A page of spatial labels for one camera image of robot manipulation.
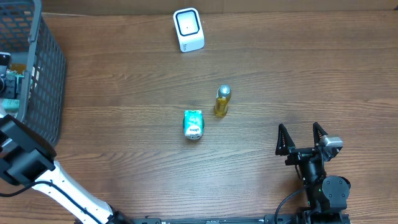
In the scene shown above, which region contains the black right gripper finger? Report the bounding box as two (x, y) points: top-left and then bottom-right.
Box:
(313, 122), (328, 145)
(275, 123), (295, 156)

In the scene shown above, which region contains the yellow liquid bottle grey cap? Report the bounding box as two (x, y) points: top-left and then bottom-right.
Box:
(214, 84), (232, 118)

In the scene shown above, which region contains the green white tissue pack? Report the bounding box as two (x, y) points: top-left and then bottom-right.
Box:
(183, 110), (205, 140)

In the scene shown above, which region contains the teal snack pack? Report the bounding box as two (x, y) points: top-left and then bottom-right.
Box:
(1, 99), (20, 113)

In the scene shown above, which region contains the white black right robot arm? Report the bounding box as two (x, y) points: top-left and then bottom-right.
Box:
(274, 122), (351, 224)

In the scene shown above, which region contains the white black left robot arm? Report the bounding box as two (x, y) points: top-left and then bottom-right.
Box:
(1, 66), (132, 223)

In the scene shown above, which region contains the white barcode scanner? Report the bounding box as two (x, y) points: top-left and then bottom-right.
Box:
(173, 7), (205, 53)

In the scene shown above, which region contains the grey plastic mesh basket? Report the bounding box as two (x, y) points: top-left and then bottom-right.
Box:
(1, 0), (67, 146)

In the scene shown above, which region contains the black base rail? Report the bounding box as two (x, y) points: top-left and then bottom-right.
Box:
(132, 214), (352, 224)

